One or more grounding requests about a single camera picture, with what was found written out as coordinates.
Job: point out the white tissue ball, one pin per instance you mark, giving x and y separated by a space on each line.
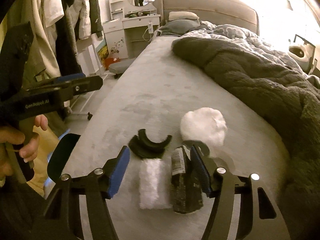
204 124

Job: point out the black curved plastic piece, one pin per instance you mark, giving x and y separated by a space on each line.
144 148

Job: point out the dark grey fluffy blanket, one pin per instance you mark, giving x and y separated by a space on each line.
288 101

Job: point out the clear bubble wrap roll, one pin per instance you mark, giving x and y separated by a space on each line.
154 184

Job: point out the black trash bin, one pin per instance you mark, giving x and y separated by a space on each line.
60 155

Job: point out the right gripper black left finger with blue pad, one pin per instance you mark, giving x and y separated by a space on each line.
60 216

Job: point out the hanging clothes on rack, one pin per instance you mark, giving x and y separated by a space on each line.
56 26

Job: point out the beige pillow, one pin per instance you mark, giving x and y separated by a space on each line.
182 15

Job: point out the grey upholstered bed headboard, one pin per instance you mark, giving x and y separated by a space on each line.
215 11

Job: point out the grey patterned duvet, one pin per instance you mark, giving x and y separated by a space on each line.
249 41

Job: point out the yellow garment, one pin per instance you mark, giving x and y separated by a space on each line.
48 143

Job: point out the grey cushioned stool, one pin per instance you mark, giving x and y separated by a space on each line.
120 67

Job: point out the person's left hand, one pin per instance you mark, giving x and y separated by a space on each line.
15 137

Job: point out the black foil snack bag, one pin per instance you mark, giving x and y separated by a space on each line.
186 191

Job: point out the white clothes rack base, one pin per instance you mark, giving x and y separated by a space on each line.
77 105

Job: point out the white vanity desk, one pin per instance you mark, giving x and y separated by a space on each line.
130 29

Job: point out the right gripper black right finger ribbed pad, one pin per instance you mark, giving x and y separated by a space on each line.
259 215

